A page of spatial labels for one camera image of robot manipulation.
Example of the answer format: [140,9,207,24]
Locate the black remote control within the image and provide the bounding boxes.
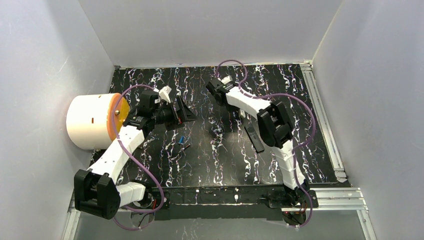
[244,125,265,154]

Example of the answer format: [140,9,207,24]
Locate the white remote control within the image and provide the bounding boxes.
[239,109,246,119]

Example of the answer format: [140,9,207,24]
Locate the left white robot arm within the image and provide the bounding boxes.
[66,86,197,220]

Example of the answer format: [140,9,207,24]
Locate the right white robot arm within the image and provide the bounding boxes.
[206,76,313,208]

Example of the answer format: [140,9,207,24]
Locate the white orange cylinder container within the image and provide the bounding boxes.
[66,93,130,150]

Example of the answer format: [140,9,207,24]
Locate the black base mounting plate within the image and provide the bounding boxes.
[154,184,319,224]

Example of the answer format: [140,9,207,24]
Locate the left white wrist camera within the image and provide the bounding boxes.
[153,85,172,103]

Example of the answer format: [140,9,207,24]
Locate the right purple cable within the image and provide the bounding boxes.
[214,59,317,229]

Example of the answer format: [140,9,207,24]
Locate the front aluminium frame rail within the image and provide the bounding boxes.
[62,187,376,240]

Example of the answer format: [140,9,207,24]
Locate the aluminium frame rail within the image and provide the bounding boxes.
[62,187,376,240]
[300,61,377,240]

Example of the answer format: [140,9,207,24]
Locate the right aluminium frame rail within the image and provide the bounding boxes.
[300,61,377,240]

